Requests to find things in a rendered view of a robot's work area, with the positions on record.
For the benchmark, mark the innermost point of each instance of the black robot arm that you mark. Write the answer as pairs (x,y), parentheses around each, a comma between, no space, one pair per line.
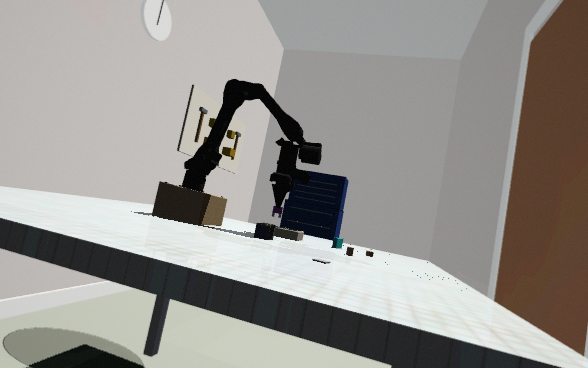
(235,93)

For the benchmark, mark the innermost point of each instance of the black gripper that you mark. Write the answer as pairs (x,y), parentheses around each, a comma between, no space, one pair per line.
(284,183)

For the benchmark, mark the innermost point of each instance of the small teal block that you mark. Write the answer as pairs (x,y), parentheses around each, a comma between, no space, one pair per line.
(337,243)

